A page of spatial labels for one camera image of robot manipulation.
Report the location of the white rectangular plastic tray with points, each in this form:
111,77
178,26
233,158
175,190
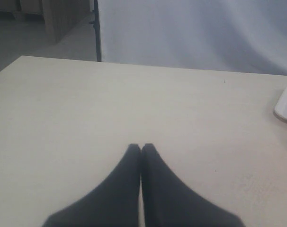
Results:
280,109

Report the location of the wooden furniture in background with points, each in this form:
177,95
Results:
60,16

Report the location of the white backdrop cloth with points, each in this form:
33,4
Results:
230,35

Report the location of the black backdrop stand pole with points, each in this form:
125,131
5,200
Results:
96,26

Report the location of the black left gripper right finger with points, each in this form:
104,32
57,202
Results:
168,202

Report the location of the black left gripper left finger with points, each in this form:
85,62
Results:
113,203

